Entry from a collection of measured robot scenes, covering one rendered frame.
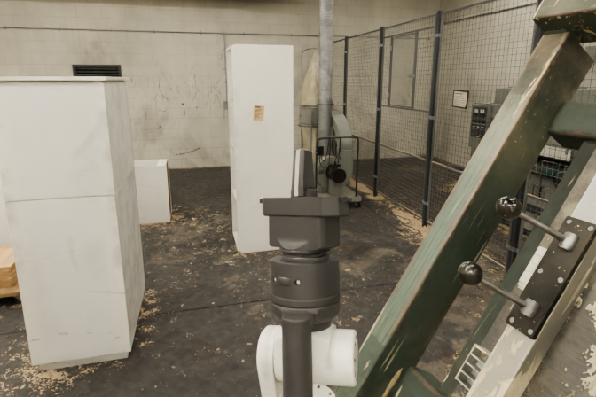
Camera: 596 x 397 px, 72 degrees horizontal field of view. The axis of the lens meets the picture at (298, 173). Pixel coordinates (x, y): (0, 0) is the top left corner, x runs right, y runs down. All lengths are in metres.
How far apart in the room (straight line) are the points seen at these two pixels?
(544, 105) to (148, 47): 7.79
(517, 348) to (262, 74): 3.52
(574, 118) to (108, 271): 2.44
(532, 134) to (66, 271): 2.48
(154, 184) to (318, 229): 4.84
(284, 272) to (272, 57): 3.59
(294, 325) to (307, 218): 0.12
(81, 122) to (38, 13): 6.31
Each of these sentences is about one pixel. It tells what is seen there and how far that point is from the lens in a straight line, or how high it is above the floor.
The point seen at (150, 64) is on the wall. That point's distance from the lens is 8.38.
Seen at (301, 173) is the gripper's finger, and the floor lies 1.62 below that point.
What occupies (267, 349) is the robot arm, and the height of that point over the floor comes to 1.41.
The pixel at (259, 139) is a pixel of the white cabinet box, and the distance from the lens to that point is 4.03.
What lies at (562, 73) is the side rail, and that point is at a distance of 1.04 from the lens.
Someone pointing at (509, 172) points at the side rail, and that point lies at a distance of 0.97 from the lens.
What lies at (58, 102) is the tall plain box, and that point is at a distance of 2.56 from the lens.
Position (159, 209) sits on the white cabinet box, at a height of 0.17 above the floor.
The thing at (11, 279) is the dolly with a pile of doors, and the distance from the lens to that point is 4.02.
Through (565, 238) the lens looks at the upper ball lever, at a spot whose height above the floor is 1.49.
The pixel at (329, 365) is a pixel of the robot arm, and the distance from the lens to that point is 0.53.
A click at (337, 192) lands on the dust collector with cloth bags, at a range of 5.69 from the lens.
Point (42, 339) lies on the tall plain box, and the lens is 3.04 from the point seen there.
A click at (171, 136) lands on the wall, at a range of 8.42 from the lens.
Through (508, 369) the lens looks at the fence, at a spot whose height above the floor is 1.30.
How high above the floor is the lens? 1.73
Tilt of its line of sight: 13 degrees down
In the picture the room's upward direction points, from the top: straight up
